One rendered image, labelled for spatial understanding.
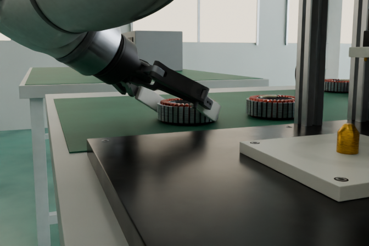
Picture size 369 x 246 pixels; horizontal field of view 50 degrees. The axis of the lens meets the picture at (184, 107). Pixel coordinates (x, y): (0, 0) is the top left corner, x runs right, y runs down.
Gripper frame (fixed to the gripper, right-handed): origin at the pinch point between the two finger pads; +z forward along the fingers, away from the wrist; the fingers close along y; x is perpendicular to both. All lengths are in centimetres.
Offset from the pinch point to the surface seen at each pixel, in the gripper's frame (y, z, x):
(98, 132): 3.1, -13.2, 10.5
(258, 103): -8.7, 9.4, -6.0
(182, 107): -3.0, -3.6, 1.2
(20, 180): 211, 92, 36
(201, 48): 286, 288, -183
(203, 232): -34.1, -30.1, 18.0
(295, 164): -33.2, -19.5, 10.4
